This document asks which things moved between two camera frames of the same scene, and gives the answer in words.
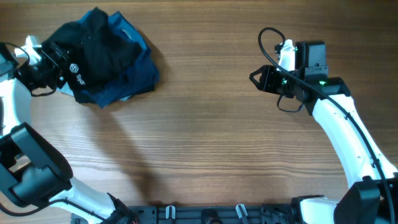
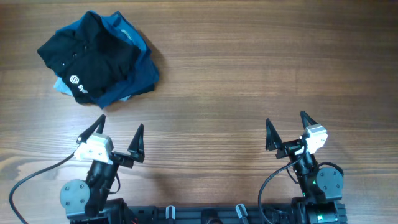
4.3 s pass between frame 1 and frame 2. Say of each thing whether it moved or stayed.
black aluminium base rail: stayed
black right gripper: moved
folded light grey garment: stayed
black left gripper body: moved
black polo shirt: moved
